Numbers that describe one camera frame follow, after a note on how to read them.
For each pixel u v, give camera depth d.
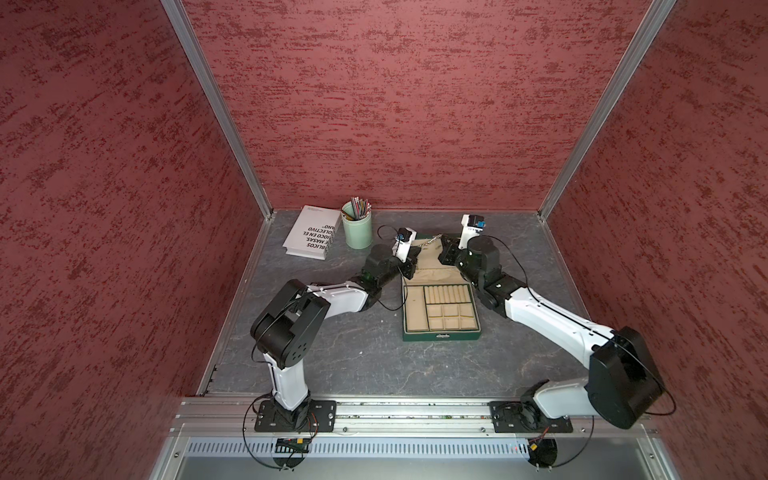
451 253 0.73
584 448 0.69
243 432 0.70
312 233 1.09
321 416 0.74
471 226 0.71
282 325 0.49
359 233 1.03
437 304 0.90
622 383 0.42
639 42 0.76
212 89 0.84
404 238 0.76
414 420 0.75
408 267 0.79
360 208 1.03
